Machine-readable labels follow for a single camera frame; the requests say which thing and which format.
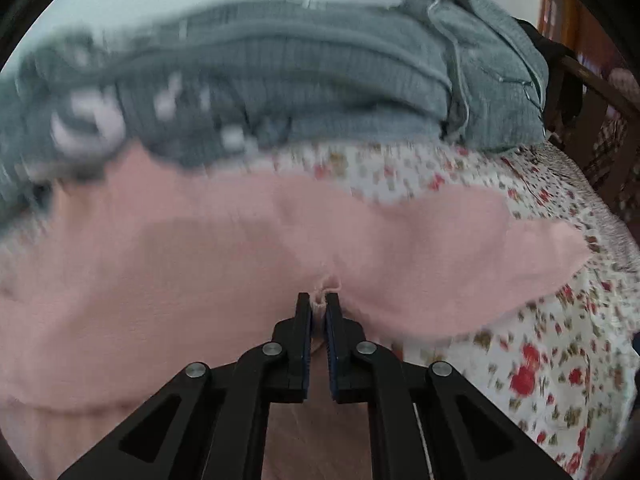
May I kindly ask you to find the pink knitted sweater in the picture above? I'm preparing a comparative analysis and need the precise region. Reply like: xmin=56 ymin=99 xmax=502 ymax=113
xmin=1 ymin=146 xmax=590 ymax=479

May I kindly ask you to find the floral rose bed sheet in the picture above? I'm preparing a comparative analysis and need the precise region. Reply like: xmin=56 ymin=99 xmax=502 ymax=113
xmin=271 ymin=143 xmax=639 ymax=479

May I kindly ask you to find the grey floral quilt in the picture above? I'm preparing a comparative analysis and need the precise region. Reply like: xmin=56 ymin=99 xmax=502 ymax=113
xmin=1 ymin=0 xmax=548 ymax=224

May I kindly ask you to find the dark wooden chair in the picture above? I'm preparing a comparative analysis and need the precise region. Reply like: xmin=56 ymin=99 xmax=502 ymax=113
xmin=514 ymin=14 xmax=640 ymax=221

